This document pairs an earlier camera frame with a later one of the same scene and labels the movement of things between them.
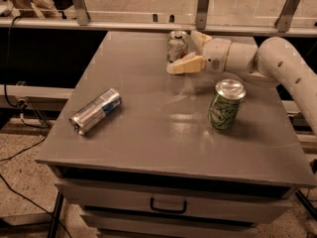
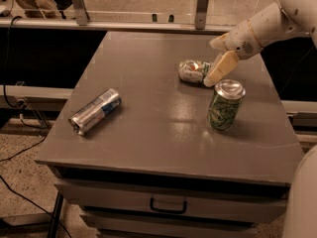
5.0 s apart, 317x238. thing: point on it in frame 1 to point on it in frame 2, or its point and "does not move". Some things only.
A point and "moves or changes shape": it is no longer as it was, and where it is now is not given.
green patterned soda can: x=225 y=105 does not move
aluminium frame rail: x=80 y=19 does not move
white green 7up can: x=177 y=45 moves or changes shape
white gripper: x=216 y=55 to x=238 y=39
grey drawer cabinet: x=146 y=153 does not move
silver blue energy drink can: x=100 y=107 does not move
